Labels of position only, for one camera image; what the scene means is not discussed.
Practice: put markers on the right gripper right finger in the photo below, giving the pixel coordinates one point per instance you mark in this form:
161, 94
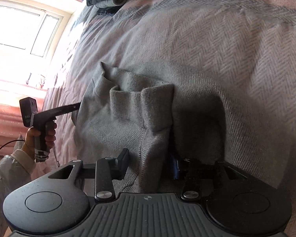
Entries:
185, 178

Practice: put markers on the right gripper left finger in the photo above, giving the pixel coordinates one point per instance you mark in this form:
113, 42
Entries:
98, 177

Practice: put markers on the grey t-shirt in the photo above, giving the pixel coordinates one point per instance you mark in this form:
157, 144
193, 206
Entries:
121, 109

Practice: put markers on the silver jacket sleeve forearm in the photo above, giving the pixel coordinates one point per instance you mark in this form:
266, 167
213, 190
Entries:
15, 171

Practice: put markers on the person left hand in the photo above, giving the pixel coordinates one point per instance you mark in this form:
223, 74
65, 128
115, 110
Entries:
29, 144

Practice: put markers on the right pink curtain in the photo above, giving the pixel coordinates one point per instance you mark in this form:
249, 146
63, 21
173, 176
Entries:
11, 124

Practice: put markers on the pink bed duvet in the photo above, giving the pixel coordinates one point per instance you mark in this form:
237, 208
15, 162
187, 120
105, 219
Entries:
239, 52

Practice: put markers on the white window frame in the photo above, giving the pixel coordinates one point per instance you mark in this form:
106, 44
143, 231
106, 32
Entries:
30, 30

